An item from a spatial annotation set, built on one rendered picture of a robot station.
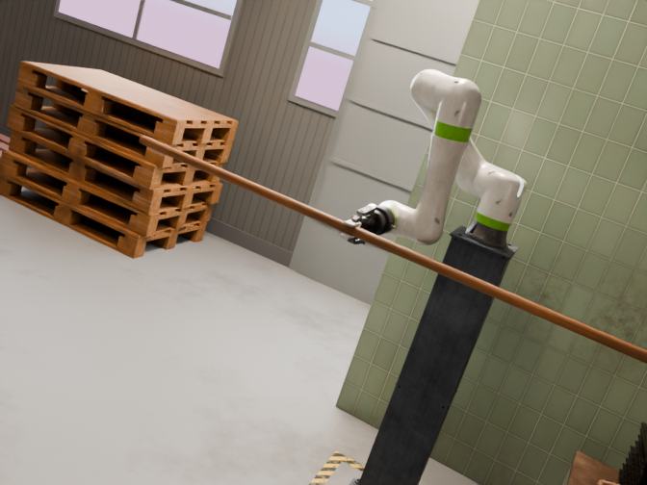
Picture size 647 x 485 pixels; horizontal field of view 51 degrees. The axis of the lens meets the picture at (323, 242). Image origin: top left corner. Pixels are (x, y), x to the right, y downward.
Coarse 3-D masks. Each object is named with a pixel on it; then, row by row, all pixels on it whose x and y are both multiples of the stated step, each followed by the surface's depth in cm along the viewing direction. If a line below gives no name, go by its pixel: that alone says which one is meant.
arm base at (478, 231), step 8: (472, 224) 237; (480, 224) 233; (472, 232) 236; (480, 232) 233; (488, 232) 232; (496, 232) 232; (504, 232) 233; (480, 240) 232; (488, 240) 231; (496, 240) 232; (504, 240) 234; (504, 248) 235
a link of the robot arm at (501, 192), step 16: (480, 176) 235; (496, 176) 229; (512, 176) 228; (480, 192) 235; (496, 192) 229; (512, 192) 227; (480, 208) 233; (496, 208) 229; (512, 208) 230; (496, 224) 231
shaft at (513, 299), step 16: (144, 144) 223; (160, 144) 221; (192, 160) 216; (224, 176) 211; (256, 192) 207; (272, 192) 205; (304, 208) 201; (336, 224) 197; (368, 240) 193; (384, 240) 192; (400, 256) 191; (416, 256) 188; (448, 272) 185; (464, 272) 184; (480, 288) 181; (496, 288) 180; (512, 304) 179; (528, 304) 177; (560, 320) 174; (576, 320) 173; (592, 336) 171; (608, 336) 170; (624, 352) 168; (640, 352) 167
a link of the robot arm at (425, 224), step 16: (432, 144) 213; (448, 144) 209; (464, 144) 210; (432, 160) 213; (448, 160) 211; (432, 176) 214; (448, 176) 213; (432, 192) 215; (448, 192) 216; (432, 208) 216; (416, 224) 220; (432, 224) 218; (416, 240) 222; (432, 240) 220
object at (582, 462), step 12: (576, 456) 243; (588, 456) 246; (576, 468) 235; (588, 468) 238; (600, 468) 241; (612, 468) 244; (564, 480) 248; (576, 480) 227; (588, 480) 229; (612, 480) 235
